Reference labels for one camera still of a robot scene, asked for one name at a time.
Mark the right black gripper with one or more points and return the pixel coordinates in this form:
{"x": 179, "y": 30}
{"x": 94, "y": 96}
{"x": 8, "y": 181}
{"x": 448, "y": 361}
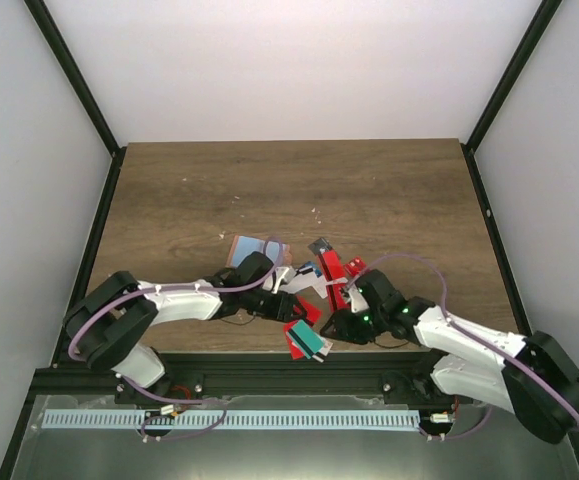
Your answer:
{"x": 345, "y": 330}

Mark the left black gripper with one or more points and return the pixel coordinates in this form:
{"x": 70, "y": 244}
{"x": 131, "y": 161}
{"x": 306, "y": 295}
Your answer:
{"x": 283, "y": 311}

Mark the red card black stripe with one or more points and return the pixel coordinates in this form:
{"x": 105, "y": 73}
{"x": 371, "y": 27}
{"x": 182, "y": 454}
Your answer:
{"x": 309, "y": 310}
{"x": 294, "y": 351}

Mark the pink card holder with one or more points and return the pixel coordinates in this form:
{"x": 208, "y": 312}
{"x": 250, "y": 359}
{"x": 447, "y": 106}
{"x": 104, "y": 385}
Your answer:
{"x": 242, "y": 246}

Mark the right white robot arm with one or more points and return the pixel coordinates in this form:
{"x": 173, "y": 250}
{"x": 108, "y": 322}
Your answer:
{"x": 532, "y": 377}

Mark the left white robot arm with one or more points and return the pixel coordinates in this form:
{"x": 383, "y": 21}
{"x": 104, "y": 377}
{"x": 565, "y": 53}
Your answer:
{"x": 106, "y": 327}

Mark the white card centre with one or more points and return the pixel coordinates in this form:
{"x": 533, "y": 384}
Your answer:
{"x": 323, "y": 352}

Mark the teal card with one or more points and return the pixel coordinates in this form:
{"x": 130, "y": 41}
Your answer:
{"x": 305, "y": 338}

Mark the white card black stripe upper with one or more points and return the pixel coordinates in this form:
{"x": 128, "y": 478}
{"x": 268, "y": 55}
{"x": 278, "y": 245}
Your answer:
{"x": 307, "y": 276}

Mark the red card upper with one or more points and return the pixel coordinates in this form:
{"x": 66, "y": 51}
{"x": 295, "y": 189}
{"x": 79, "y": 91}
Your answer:
{"x": 335, "y": 276}

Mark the red VIP card right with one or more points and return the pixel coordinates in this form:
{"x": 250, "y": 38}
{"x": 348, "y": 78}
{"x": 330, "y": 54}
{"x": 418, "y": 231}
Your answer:
{"x": 354, "y": 267}

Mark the dark card upper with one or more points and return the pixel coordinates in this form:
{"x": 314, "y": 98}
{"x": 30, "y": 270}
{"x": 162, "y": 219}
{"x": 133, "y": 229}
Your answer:
{"x": 320, "y": 246}

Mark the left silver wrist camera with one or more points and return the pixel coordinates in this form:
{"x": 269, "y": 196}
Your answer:
{"x": 281, "y": 276}

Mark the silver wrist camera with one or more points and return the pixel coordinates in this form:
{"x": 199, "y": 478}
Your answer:
{"x": 356, "y": 300}
{"x": 281, "y": 276}

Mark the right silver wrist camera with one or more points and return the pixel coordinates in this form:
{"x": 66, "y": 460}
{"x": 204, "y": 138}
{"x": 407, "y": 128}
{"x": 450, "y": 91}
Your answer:
{"x": 356, "y": 300}

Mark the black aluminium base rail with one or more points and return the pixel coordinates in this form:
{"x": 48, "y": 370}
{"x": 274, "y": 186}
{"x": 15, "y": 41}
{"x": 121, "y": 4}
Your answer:
{"x": 418, "y": 379}

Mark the light blue slotted cable duct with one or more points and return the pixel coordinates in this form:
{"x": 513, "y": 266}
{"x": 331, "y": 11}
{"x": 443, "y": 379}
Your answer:
{"x": 372, "y": 420}

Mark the left black frame post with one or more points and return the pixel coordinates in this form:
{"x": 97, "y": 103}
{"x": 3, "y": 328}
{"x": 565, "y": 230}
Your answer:
{"x": 57, "y": 44}

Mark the black frame post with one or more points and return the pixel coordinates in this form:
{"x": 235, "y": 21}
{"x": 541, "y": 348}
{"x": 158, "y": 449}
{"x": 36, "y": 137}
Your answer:
{"x": 522, "y": 54}
{"x": 57, "y": 44}

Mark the right black frame post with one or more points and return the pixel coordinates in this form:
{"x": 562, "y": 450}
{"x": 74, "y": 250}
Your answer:
{"x": 522, "y": 54}

